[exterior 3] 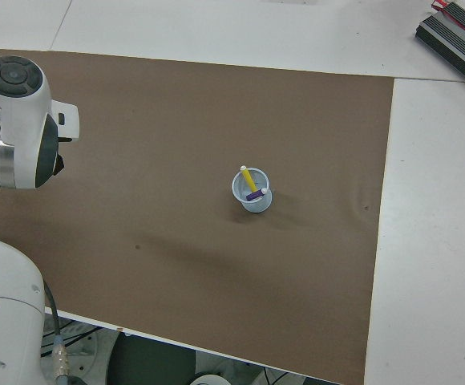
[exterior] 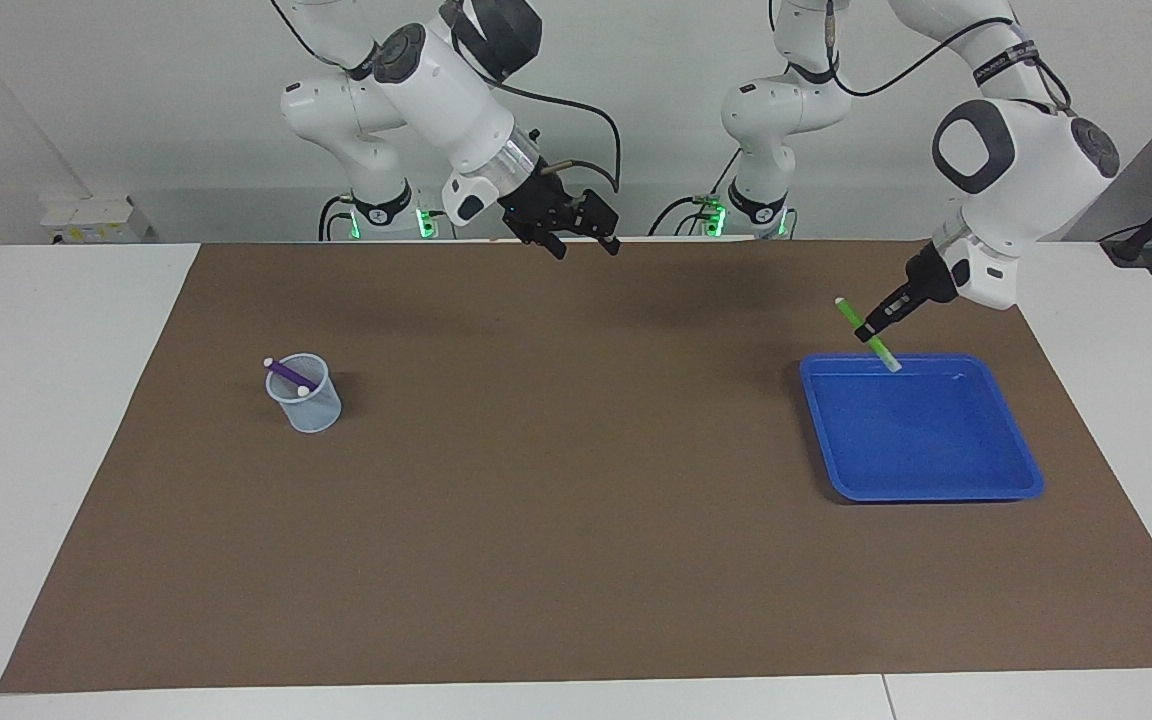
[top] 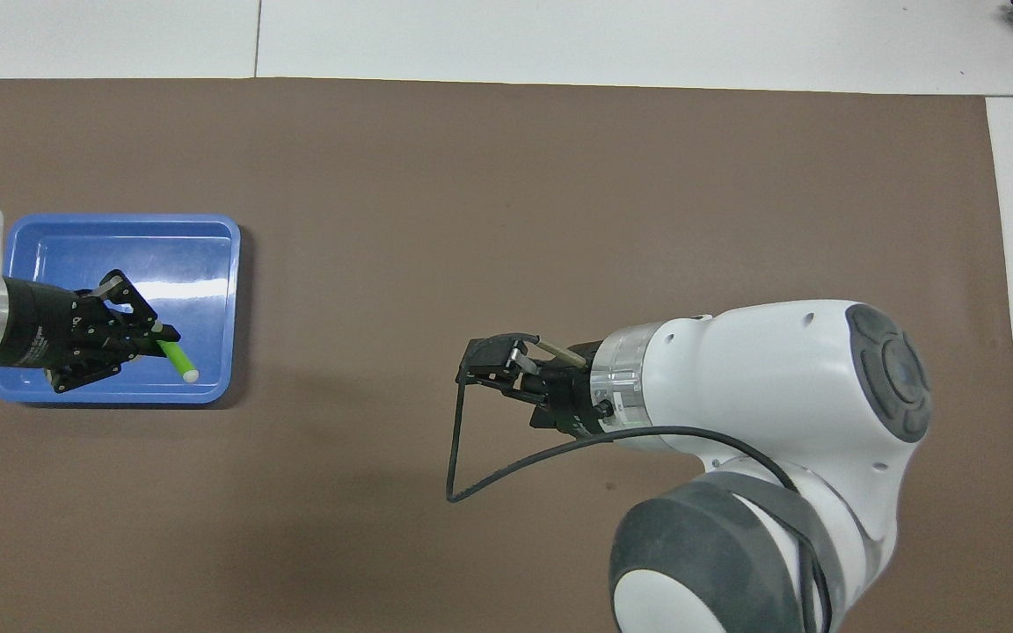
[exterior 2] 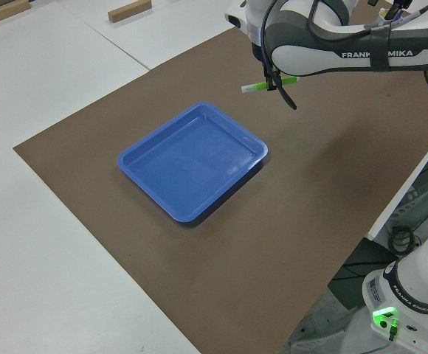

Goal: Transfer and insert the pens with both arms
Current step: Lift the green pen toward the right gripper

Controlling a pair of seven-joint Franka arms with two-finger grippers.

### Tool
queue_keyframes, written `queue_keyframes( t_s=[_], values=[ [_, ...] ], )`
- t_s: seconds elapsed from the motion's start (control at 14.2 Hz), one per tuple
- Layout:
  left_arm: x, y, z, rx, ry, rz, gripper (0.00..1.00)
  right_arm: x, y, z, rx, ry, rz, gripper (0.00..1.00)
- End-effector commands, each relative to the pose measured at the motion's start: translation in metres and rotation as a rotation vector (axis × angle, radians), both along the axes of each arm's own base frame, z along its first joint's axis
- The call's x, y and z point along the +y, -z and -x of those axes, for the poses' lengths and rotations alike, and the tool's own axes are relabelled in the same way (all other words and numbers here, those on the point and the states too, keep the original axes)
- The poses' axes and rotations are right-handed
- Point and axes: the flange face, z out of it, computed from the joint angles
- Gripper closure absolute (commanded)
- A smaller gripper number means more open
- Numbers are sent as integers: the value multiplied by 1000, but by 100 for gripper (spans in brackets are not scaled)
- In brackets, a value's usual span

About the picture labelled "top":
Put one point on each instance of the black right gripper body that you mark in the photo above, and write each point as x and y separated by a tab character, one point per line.
570	396

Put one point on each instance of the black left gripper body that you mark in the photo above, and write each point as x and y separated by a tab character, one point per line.
45	330

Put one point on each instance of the green marker pen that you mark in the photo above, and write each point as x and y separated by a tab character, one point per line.
179	360

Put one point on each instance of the blue plastic tray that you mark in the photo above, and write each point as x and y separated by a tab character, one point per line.
199	264

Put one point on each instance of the brown table mat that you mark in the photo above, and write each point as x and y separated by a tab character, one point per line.
506	176

